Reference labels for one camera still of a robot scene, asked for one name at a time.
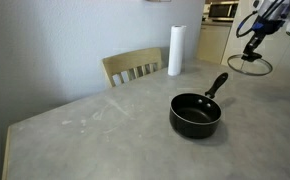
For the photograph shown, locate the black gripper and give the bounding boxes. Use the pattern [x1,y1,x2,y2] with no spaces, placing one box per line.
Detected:
[243,17,287,56]

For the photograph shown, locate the glass lid with black knob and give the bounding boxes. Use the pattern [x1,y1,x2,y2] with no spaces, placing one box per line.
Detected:
[226,51,274,77]

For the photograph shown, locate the cream closet doors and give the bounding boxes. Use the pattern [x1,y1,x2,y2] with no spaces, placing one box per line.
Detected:
[220,0,290,80]

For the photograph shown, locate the cream kitchen cabinet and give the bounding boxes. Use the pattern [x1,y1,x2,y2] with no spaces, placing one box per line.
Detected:
[195,23,233,65]

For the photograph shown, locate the silver microwave oven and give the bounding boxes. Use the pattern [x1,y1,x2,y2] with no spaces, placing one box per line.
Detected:
[207,1,240,22]

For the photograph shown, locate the white paper towel roll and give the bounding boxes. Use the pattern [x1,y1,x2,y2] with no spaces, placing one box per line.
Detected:
[167,24,188,77]

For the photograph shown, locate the light wooden chair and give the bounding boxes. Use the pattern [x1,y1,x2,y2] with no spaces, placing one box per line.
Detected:
[101,47,164,88]

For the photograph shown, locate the black cable with blue plug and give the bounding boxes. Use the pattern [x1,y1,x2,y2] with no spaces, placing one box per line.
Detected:
[235,10,264,39]

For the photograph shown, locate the black pot with handle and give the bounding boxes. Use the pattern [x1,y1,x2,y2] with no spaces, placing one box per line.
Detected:
[169,72,229,139]

